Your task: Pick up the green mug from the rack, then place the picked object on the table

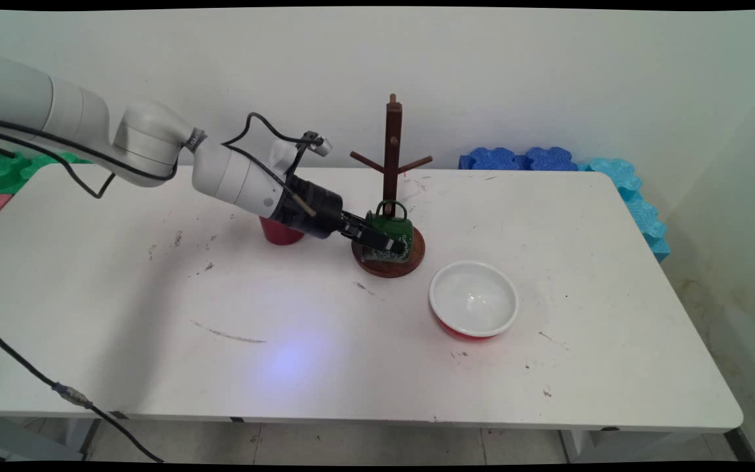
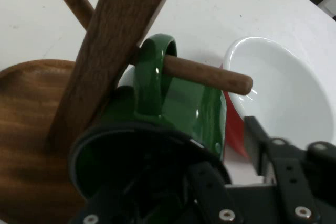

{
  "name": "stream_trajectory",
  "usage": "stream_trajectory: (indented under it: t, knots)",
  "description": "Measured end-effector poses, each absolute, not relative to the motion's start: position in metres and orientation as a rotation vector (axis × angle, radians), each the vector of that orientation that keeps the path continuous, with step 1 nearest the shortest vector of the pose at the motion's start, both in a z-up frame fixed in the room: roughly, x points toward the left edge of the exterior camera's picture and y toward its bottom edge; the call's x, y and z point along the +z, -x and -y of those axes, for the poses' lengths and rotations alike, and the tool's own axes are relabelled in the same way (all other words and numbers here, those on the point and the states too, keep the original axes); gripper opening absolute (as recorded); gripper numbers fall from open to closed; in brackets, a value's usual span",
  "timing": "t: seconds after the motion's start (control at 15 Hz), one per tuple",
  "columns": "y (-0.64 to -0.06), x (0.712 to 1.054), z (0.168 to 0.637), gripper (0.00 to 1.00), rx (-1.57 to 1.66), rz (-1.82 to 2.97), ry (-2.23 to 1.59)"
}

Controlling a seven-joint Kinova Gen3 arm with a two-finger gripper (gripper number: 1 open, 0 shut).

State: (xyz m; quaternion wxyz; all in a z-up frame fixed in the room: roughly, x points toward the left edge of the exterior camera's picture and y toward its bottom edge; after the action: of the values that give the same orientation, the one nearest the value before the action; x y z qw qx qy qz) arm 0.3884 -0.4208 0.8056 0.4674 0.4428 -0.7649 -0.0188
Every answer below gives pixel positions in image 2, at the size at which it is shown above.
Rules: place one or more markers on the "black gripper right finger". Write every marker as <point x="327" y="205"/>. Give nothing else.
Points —
<point x="296" y="176"/>

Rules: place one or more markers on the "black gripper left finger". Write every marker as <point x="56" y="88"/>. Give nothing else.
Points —
<point x="210" y="190"/>

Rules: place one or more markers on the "green enamel mug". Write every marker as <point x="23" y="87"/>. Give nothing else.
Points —
<point x="149" y="85"/>

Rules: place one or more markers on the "white bowl with red outside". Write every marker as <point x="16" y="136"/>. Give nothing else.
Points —
<point x="278" y="82"/>

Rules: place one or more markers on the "wooden mug tree stand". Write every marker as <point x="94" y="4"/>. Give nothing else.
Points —
<point x="118" y="24"/>

